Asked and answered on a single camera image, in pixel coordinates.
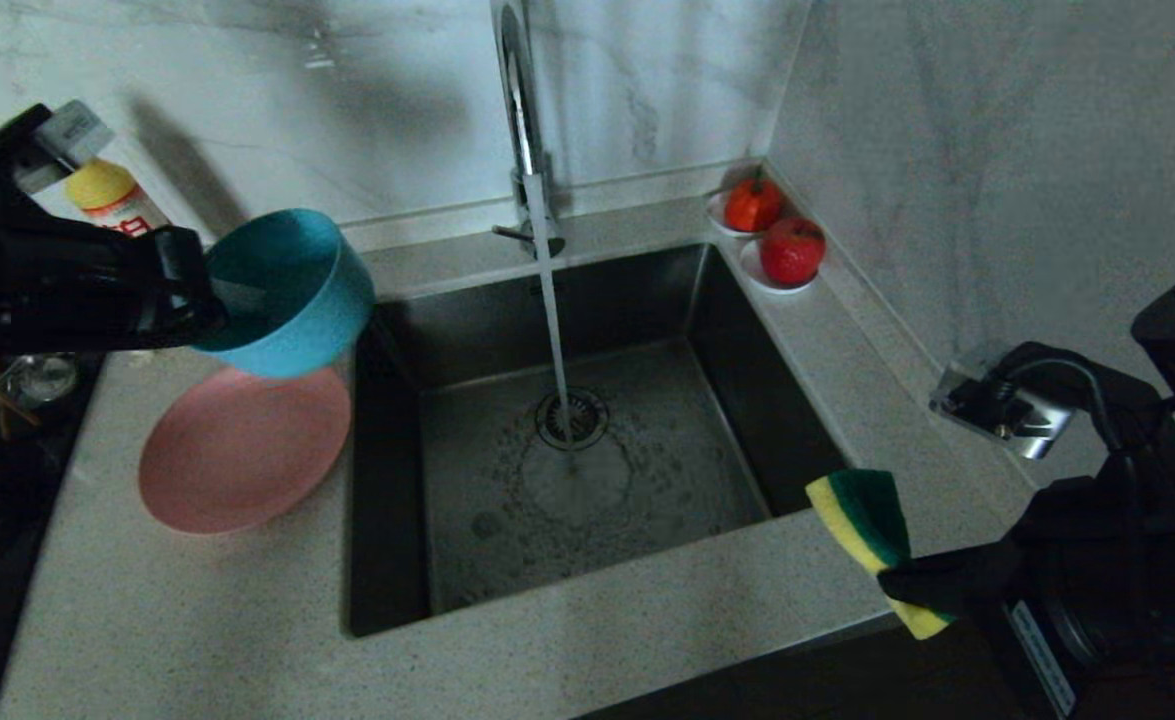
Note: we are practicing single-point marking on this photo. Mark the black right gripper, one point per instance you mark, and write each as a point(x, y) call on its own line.
point(1117, 600)

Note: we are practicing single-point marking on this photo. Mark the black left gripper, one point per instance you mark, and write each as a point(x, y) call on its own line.
point(182, 290)

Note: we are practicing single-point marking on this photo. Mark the teal bowl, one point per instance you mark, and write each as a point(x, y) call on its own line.
point(292, 300)

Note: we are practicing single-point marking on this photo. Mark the green and yellow sponge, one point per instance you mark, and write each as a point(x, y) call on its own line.
point(862, 515)

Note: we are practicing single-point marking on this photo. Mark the orange detergent bottle yellow cap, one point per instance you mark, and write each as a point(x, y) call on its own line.
point(112, 195)

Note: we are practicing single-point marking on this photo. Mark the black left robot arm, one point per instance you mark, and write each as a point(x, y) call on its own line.
point(37, 270)

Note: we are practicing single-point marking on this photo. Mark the stainless steel sink basin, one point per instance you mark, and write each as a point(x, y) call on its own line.
point(647, 520)

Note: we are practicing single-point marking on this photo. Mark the chrome faucet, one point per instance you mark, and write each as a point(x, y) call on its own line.
point(524, 120)

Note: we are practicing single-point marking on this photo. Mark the pink plate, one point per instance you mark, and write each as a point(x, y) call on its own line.
point(244, 450)

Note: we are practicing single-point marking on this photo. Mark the clear glass measuring cup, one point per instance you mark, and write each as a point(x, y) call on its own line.
point(47, 375)

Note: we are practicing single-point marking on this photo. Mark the red apple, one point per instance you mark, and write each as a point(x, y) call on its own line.
point(793, 252)

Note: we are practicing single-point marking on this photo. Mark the round metal drain strainer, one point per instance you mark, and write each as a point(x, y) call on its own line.
point(587, 420)

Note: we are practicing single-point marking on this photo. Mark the orange-red tomato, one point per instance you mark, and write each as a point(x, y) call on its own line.
point(753, 205)

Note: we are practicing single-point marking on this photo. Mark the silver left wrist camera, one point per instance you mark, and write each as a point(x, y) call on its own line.
point(62, 135)

